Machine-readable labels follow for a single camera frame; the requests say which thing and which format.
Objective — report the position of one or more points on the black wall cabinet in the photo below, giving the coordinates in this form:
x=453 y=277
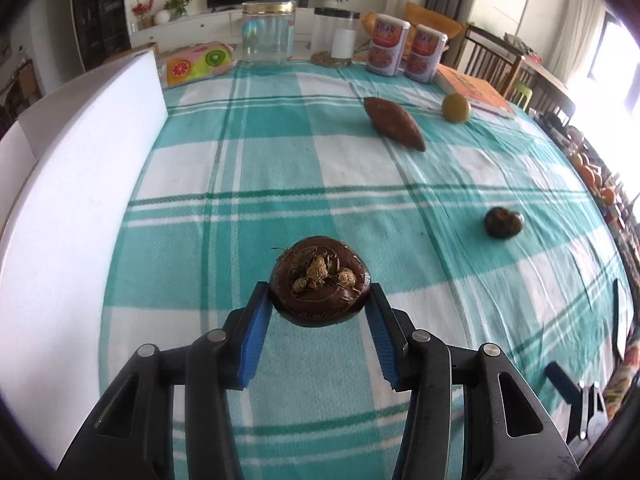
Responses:
x=97 y=5

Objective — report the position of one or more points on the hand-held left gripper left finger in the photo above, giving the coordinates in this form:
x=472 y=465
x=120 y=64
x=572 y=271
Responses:
x=257 y=335

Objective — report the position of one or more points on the pile of oranges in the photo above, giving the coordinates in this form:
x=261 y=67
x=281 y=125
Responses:
x=590 y=176

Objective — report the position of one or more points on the white television cabinet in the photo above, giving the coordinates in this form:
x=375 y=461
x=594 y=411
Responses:
x=200 y=27

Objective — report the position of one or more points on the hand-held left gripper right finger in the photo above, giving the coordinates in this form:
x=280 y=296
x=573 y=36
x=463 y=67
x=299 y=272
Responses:
x=380 y=341

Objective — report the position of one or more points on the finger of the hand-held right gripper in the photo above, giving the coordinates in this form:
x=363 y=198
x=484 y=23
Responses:
x=562 y=382

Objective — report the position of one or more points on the orange lounge chair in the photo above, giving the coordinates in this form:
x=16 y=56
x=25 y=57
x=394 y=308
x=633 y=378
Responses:
x=445 y=20

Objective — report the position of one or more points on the white curtain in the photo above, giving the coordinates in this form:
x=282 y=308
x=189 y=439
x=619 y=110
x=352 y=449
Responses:
x=582 y=20

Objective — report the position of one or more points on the green plant white vase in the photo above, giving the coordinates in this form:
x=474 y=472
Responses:
x=175 y=6

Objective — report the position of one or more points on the green stool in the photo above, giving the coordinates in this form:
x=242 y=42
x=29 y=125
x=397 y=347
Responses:
x=522 y=92

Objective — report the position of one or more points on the glass jar gold lid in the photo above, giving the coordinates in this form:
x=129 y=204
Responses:
x=268 y=32

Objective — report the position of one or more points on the black smartphone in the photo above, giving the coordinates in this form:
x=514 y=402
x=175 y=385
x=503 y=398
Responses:
x=620 y=320

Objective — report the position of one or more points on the orange book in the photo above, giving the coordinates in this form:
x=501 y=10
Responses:
x=475 y=91

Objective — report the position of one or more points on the fruit print tissue box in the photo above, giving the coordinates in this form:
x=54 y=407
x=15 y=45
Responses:
x=200 y=62

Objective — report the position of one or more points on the small green fruit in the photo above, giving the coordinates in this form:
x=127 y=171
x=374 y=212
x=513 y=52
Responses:
x=455 y=107

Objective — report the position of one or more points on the wooden desk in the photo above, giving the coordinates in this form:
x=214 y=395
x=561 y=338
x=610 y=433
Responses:
x=547 y=77

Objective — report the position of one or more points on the red flower bouquet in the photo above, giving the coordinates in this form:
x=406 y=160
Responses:
x=142 y=12

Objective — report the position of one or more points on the dark wooden chair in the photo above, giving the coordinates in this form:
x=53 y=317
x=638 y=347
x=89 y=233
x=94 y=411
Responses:
x=492 y=62

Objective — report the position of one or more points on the brown water chestnut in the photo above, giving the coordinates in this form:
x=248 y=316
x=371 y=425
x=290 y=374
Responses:
x=320 y=287
x=504 y=222

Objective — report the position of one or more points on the patterned cushion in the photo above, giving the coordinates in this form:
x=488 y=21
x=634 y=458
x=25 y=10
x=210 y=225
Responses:
x=621 y=390

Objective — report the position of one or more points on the red label tin can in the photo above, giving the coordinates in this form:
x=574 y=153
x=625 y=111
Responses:
x=386 y=45
x=425 y=54

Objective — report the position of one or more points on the white foam board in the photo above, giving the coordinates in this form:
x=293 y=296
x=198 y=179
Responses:
x=15 y=160
x=85 y=185

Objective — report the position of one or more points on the window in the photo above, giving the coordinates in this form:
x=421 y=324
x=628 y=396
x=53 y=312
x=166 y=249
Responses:
x=615 y=47

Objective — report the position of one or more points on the sweet potato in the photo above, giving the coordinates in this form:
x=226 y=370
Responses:
x=395 y=122

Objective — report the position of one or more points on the clear jar black lid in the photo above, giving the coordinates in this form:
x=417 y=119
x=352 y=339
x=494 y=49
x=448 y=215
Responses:
x=336 y=35

